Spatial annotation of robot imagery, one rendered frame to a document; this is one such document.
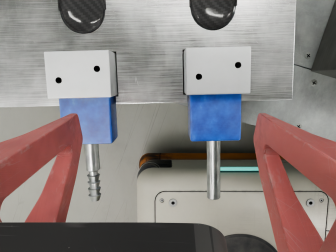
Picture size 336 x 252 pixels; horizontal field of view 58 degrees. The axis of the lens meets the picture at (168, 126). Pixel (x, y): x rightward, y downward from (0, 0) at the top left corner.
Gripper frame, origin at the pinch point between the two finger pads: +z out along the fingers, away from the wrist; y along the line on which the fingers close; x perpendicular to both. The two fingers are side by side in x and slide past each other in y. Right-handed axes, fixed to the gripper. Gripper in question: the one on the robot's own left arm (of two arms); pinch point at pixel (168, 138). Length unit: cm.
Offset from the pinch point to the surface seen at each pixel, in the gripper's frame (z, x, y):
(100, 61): 11.9, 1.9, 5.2
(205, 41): 15.1, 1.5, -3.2
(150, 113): 84, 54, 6
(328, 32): 19.7, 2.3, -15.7
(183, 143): 79, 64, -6
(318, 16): 21.4, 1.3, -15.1
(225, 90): 10.9, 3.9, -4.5
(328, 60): 16.6, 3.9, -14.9
